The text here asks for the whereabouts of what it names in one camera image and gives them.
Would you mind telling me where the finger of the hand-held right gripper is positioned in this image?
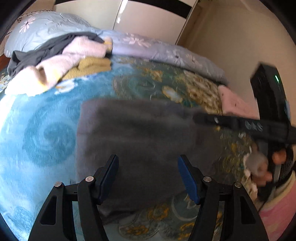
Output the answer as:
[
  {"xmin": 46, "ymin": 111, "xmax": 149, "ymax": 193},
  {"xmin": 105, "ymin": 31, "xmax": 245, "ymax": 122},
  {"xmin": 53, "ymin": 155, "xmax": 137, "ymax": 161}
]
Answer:
[{"xmin": 193, "ymin": 112, "xmax": 289, "ymax": 142}]

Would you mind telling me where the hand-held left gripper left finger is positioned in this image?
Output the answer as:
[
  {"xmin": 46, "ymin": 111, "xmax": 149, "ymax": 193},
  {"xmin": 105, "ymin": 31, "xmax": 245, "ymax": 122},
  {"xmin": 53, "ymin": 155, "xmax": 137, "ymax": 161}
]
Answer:
[{"xmin": 28, "ymin": 154, "xmax": 119, "ymax": 241}]

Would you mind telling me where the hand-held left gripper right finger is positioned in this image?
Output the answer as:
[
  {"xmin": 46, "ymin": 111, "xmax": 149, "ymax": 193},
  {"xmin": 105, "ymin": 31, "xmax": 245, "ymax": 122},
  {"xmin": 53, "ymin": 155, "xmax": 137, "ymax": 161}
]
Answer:
[{"xmin": 178, "ymin": 155, "xmax": 270, "ymax": 241}]

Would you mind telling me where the grey fleece sweater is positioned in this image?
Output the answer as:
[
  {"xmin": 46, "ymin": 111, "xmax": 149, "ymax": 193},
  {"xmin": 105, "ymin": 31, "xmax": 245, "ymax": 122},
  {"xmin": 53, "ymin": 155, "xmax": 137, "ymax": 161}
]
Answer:
[{"xmin": 75, "ymin": 98, "xmax": 232, "ymax": 223}]

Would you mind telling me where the pink fuzzy sweater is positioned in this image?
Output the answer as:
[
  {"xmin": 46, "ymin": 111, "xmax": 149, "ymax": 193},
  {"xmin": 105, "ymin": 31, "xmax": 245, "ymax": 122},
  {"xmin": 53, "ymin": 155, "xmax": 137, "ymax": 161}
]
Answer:
[{"xmin": 5, "ymin": 36, "xmax": 114, "ymax": 96}]

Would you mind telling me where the person's right forearm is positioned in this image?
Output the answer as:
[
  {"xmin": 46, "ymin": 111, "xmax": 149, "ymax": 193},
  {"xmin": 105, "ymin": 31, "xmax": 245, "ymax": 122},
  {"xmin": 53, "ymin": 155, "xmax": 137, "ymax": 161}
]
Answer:
[{"xmin": 258, "ymin": 170, "xmax": 296, "ymax": 241}]

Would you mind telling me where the person's right hand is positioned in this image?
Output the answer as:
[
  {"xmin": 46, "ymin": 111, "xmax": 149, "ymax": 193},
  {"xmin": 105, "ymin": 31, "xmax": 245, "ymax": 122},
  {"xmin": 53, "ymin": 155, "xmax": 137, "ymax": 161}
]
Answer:
[{"xmin": 245, "ymin": 148, "xmax": 287, "ymax": 188}]

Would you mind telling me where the pink folded cloth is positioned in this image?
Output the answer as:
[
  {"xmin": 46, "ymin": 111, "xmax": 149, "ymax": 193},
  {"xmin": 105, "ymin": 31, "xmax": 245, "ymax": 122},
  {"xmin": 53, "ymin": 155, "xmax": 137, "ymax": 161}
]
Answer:
[{"xmin": 217, "ymin": 85, "xmax": 260, "ymax": 121}]

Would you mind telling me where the teal floral blanket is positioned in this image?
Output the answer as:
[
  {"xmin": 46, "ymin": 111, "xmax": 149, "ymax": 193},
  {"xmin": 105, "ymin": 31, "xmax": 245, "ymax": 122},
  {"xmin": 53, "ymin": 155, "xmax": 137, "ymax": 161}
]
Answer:
[{"xmin": 0, "ymin": 53, "xmax": 262, "ymax": 241}]

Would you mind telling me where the grey floral duvet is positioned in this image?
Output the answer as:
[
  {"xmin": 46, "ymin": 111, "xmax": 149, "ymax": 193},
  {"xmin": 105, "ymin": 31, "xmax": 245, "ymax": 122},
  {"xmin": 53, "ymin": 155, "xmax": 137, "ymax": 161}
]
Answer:
[{"xmin": 92, "ymin": 29, "xmax": 229, "ymax": 85}]

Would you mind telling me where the yellow knit garment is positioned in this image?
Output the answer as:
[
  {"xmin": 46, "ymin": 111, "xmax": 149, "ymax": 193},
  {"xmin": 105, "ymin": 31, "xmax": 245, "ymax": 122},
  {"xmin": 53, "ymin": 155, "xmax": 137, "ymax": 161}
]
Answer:
[{"xmin": 61, "ymin": 57, "xmax": 111, "ymax": 80}]

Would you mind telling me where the white wardrobe with black stripe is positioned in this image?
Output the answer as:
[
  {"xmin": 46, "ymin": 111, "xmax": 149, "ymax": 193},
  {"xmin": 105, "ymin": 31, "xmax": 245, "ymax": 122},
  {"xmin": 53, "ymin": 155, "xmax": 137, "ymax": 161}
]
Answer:
[{"xmin": 54, "ymin": 0, "xmax": 201, "ymax": 45}]

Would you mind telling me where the dark grey garment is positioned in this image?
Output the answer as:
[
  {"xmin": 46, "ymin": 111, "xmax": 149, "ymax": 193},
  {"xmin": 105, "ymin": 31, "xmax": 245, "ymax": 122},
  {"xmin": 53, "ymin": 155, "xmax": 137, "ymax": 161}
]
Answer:
[{"xmin": 7, "ymin": 32, "xmax": 104, "ymax": 76}]

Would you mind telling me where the light blue floral pillow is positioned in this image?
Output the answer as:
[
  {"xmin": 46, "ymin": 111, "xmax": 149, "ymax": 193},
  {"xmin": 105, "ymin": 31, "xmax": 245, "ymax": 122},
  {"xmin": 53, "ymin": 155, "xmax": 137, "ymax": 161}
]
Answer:
[{"xmin": 5, "ymin": 12, "xmax": 97, "ymax": 58}]

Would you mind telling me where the wooden bed frame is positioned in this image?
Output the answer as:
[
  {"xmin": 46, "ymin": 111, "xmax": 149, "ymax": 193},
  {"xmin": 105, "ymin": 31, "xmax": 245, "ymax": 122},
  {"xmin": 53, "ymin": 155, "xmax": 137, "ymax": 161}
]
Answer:
[{"xmin": 0, "ymin": 52, "xmax": 11, "ymax": 70}]

